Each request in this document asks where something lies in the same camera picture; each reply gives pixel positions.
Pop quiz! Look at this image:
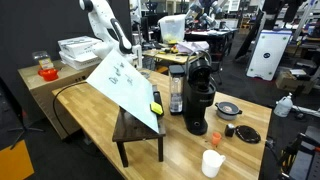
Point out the small orange cup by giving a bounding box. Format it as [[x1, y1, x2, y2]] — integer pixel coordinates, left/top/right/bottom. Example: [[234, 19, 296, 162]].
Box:
[[211, 131, 223, 147]]

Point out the dark wooden stand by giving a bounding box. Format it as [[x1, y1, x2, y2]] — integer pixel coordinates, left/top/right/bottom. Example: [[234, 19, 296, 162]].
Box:
[[112, 84, 167, 168]]

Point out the pink cloth bundle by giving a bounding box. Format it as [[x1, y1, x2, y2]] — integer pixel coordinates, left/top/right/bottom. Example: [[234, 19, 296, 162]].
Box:
[[175, 40, 210, 56]]

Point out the small brown cardboard box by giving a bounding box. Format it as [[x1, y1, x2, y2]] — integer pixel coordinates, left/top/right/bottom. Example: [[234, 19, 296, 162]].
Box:
[[275, 70, 316, 95]]

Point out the black round pot lid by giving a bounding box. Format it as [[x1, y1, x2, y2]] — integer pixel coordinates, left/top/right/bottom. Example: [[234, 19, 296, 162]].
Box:
[[234, 125, 262, 145]]

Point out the large cardboard box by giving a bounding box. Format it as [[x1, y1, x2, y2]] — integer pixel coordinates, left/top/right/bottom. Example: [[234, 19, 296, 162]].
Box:
[[17, 59, 101, 140]]

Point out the black metal cart frame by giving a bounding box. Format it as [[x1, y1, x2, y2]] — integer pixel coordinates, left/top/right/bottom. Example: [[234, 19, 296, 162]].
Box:
[[276, 126, 320, 180]]

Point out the clear plastic storage bin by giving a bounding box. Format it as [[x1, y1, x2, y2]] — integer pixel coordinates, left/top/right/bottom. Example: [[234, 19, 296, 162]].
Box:
[[157, 13, 187, 45]]

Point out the white mug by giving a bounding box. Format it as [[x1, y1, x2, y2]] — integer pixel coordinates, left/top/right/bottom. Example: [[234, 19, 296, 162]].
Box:
[[201, 149, 227, 179]]

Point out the red bowl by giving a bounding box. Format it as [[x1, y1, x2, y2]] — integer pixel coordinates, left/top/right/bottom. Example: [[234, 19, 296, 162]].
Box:
[[37, 67, 60, 82]]

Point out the black coffee machine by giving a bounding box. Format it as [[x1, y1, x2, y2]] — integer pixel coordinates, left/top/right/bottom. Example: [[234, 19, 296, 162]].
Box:
[[168, 49, 218, 136]]

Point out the wooden background desk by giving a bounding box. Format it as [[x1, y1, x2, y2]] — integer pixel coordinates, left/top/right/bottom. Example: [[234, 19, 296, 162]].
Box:
[[142, 48, 198, 65]]

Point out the grey cooking pot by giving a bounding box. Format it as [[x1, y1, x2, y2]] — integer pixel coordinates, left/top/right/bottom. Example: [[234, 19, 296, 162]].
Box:
[[214, 101, 243, 121]]

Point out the white whiteboard with writing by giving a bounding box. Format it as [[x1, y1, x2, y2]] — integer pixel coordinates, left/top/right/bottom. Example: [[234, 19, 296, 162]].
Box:
[[85, 49, 160, 134]]

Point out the small black box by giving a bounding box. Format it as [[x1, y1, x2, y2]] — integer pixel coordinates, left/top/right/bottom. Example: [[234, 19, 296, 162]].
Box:
[[224, 123, 236, 138]]

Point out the white plastic jug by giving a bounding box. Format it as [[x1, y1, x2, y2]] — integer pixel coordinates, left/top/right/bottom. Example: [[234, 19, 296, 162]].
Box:
[[273, 92, 294, 118]]

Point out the jar with red contents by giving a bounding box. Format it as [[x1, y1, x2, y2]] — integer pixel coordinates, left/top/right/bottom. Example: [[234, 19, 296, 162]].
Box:
[[32, 50, 55, 71]]

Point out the white panel board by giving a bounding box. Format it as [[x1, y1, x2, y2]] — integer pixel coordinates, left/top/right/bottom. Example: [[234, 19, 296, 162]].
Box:
[[245, 29, 293, 82]]

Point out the thin black cable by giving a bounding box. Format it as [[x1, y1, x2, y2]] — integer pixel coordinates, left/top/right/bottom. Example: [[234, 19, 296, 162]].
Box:
[[52, 80, 88, 140]]

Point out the black tripod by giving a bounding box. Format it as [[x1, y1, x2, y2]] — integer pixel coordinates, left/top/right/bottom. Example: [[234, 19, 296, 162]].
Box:
[[6, 109, 45, 150]]

